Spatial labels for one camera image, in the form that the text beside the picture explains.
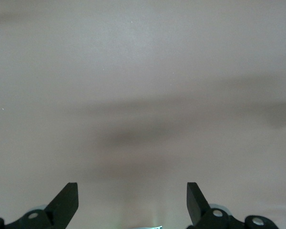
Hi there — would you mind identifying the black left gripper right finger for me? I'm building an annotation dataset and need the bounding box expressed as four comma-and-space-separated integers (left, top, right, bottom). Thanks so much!
185, 182, 277, 229

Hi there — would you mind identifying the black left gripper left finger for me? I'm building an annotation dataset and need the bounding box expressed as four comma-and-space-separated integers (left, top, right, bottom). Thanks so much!
0, 182, 80, 229

